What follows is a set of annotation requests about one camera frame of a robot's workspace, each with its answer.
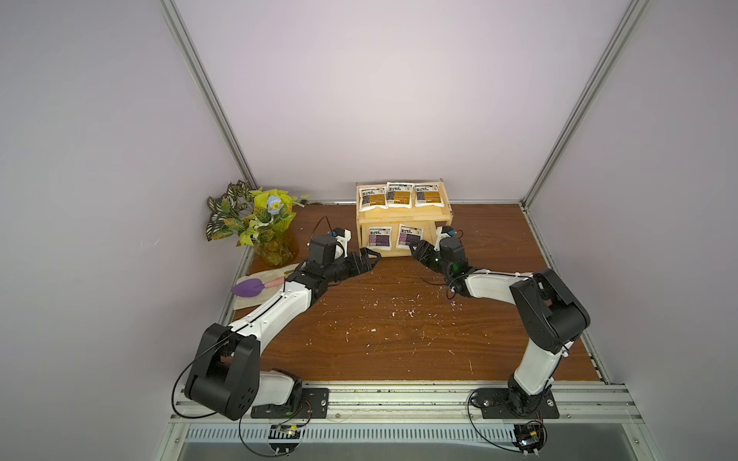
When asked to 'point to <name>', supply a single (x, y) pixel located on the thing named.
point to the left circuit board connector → (283, 438)
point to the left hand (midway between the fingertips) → (374, 259)
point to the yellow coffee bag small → (428, 195)
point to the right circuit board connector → (528, 437)
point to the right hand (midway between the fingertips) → (414, 242)
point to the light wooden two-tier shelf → (425, 217)
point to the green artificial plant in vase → (258, 217)
